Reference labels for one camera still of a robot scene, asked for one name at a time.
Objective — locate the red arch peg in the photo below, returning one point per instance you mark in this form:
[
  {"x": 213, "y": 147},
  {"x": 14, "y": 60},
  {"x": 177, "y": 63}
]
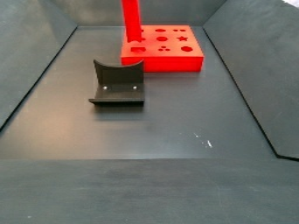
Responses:
[{"x": 132, "y": 20}]

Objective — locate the black curved holder stand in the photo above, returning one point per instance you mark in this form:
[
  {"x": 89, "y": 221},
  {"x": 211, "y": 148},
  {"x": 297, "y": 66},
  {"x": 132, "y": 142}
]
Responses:
[{"x": 120, "y": 84}]

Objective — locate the red shape-sorter block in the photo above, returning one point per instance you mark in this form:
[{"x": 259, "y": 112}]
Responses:
[{"x": 168, "y": 49}]

